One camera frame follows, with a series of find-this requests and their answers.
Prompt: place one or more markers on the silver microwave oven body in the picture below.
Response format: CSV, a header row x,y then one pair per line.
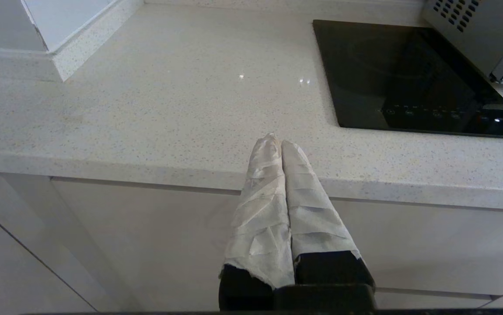
x,y
474,39

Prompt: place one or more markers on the white cabinet door panel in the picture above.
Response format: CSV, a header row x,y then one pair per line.
x,y
11,262

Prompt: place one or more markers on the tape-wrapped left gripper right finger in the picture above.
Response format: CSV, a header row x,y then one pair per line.
x,y
317,218

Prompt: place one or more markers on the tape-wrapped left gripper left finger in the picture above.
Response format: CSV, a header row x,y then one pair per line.
x,y
260,218

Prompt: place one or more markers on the white cabinet drawer front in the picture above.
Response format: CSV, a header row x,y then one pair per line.
x,y
431,302
146,227

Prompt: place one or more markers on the black glass induction cooktop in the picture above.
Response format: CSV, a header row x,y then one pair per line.
x,y
387,78

